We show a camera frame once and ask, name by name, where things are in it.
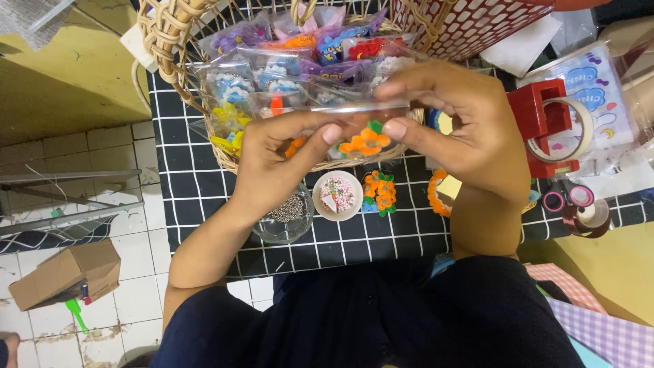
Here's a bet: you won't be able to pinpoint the person's right hand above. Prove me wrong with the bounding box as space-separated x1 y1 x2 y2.
373 60 533 202

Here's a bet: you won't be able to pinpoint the person's left hand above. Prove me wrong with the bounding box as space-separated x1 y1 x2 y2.
229 110 359 224

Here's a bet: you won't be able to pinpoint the clear plastic bag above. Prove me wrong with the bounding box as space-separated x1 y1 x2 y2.
278 99 414 160

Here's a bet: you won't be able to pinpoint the blue yellow beaded charm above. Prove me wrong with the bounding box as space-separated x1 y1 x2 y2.
428 108 454 137

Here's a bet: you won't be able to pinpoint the red tape dispenser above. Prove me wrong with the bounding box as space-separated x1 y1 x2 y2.
507 79 581 179

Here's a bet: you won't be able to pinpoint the clear glass bowl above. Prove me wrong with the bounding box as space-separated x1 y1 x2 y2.
251 184 316 245

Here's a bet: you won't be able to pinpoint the black white-grid tablecloth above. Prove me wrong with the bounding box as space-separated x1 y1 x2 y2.
145 0 654 281

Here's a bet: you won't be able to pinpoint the pink and white beads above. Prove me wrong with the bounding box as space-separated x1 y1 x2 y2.
319 177 356 213

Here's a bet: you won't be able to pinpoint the small white bowl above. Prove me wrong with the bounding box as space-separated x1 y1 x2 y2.
312 170 364 222

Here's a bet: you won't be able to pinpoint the orange beaded flower charm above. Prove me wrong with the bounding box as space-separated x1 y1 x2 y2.
337 120 392 159

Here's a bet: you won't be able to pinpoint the white paper sheet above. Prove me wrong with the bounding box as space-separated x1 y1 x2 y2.
479 14 563 78

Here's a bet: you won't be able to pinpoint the roll of clear tape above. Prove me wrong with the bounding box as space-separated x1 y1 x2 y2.
526 97 595 164

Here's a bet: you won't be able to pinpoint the pile of bagged beaded charms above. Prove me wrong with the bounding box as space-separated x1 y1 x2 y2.
197 5 427 159

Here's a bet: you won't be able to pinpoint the orange green beaded flower cluster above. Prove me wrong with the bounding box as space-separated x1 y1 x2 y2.
361 170 398 217

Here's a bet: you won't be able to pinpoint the red white-dotted box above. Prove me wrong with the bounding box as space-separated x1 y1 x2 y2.
391 0 556 62

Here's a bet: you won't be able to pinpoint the clear packet with cartoon print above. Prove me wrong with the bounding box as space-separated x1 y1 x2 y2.
516 43 640 160

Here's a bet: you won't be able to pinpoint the brown ribbon roll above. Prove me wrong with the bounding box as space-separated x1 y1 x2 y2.
562 198 612 239

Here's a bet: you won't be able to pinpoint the wicker basket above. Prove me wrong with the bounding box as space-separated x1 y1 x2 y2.
135 0 461 174

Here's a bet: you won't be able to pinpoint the red gingham paper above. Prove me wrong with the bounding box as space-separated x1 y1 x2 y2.
525 263 608 314

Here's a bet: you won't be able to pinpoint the person's dark blue clothed legs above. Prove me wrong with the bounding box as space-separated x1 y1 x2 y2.
150 255 586 368

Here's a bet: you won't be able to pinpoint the white box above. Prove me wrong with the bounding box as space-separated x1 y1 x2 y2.
120 22 160 74

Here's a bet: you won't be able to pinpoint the brown cardboard box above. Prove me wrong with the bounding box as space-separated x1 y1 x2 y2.
9 239 122 312

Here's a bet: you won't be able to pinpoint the purple gingham paper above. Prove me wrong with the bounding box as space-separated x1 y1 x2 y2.
546 298 654 368

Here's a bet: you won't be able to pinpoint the green plastic tool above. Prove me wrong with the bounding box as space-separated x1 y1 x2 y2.
65 299 91 334

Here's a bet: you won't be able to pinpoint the silver ball chains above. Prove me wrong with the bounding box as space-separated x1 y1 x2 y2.
268 193 306 224

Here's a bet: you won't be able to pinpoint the orange bead ring yellow centre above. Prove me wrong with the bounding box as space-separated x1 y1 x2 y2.
427 169 463 218

